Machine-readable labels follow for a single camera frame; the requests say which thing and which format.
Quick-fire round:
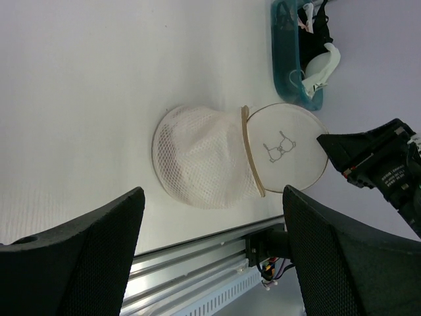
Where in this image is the white slotted cable duct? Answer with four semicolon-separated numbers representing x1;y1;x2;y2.
170;267;262;316

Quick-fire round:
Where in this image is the blue plastic basket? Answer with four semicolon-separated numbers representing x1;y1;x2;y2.
270;1;323;111

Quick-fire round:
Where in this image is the pale green cloth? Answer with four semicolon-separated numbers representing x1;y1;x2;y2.
302;43;341;98

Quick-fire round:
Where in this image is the front aluminium rail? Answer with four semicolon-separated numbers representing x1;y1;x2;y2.
120;216;284;315

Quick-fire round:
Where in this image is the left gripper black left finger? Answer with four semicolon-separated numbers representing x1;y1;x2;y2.
1;187;145;315

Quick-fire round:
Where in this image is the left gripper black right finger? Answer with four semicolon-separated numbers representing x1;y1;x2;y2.
283;186;420;315

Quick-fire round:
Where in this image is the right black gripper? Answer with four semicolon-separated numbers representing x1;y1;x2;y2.
317;118;420;227

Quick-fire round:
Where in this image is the round white mesh laundry bag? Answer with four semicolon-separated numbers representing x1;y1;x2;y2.
151;103;328;209

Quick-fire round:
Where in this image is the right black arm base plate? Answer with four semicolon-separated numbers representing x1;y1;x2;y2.
245;228;292;267

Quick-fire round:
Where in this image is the black garment in basket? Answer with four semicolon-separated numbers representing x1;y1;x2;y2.
297;1;334;68

